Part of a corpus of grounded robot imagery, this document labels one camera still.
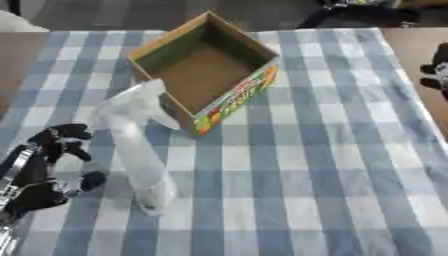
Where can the clear spray bottle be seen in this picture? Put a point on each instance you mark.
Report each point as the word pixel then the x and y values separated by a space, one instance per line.
pixel 137 146

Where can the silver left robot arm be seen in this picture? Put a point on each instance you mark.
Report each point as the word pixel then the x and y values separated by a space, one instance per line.
pixel 4 233

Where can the tan cardboard box green inside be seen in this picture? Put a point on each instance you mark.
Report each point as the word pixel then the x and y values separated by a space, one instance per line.
pixel 204 73

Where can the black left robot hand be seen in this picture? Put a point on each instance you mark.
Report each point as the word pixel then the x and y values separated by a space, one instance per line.
pixel 35 186

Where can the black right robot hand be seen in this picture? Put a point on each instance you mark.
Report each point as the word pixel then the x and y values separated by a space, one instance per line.
pixel 438 70

